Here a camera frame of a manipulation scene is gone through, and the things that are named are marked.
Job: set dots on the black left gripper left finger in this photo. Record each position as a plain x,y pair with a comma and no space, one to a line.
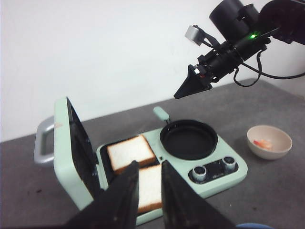
116,207

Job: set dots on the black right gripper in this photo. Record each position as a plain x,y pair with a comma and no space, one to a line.
218,63

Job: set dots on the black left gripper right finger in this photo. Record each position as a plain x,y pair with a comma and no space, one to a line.
183,208

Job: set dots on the toast bread slice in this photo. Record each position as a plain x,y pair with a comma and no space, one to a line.
150,197
123,153

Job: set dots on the mint green sandwich maker lid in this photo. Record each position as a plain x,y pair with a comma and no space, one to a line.
62,142

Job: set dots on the beige ribbed bowl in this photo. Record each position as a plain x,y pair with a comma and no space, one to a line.
281,141

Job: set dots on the pink cooked shrimp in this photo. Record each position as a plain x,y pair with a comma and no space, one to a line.
265,144

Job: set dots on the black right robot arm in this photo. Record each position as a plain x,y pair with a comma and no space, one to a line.
247,33

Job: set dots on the mint green breakfast maker base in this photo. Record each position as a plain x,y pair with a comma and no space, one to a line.
216,180

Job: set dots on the silver left control knob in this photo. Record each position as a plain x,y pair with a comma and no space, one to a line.
199,174

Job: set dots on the silver control knob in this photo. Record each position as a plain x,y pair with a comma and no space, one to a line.
199,174
229,163

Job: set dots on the black round frying pan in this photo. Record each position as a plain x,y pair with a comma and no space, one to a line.
186,139

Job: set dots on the silver right control knob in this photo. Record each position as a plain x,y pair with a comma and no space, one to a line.
229,163

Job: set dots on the blue plastic plate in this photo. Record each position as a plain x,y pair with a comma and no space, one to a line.
253,226

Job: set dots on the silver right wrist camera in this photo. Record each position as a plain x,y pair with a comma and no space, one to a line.
194,35

